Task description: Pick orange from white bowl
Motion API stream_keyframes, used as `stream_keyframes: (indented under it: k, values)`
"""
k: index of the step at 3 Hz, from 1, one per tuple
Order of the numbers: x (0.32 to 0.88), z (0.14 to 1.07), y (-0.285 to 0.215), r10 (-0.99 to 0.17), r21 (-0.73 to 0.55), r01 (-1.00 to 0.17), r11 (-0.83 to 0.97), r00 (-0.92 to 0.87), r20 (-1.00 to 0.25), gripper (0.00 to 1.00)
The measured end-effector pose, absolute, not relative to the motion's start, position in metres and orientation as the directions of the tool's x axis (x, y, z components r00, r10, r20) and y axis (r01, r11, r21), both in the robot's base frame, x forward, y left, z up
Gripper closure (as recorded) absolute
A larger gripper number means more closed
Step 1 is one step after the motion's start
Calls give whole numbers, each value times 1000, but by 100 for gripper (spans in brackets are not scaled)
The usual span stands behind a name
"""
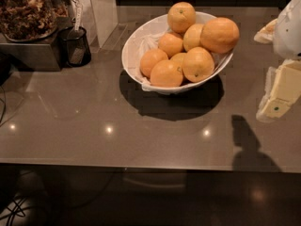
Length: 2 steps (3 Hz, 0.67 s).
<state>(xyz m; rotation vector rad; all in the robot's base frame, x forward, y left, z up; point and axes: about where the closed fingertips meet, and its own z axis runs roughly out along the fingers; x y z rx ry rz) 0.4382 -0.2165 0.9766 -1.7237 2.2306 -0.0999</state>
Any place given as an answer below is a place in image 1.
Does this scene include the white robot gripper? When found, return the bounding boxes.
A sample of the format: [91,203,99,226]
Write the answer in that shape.
[254,0,301,122]

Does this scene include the front left orange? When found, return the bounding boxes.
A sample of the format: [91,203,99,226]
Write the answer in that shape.
[150,60,183,88]

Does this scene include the black cables under table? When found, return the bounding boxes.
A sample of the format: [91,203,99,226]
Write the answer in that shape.
[0,169,117,226]

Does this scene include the small hidden orange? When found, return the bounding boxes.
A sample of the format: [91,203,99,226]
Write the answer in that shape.
[170,53,185,65]

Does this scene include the middle pale orange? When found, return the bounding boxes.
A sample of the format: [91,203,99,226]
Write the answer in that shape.
[183,24,204,52]

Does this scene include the top orange in bowl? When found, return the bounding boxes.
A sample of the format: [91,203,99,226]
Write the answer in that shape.
[167,2,196,33]

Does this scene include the left orange in bowl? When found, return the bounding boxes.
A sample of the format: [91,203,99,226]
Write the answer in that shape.
[139,48,168,77]

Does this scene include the white ceramic bowl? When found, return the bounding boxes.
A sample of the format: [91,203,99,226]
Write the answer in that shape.
[121,14,233,95]

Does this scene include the white cloth in bowl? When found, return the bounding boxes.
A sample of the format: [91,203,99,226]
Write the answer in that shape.
[129,32,163,70]

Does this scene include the large orange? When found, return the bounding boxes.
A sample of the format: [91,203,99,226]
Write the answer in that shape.
[200,17,240,54]

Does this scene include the orange in bowl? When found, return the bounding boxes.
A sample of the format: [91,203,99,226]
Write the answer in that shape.
[139,48,168,77]
[158,32,183,57]
[167,2,196,33]

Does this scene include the black mesh cup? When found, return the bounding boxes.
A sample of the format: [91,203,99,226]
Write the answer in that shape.
[58,26,91,67]

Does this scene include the centre orange in bowl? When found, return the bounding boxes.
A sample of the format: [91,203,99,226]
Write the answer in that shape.
[158,32,183,57]

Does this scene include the steel box stand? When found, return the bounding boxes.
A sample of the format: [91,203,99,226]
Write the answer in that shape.
[0,17,72,72]

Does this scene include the white sachet in cup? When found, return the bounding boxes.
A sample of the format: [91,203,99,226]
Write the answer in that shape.
[74,0,83,32]

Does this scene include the front right orange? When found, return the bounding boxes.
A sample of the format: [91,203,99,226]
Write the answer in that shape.
[182,47,214,83]

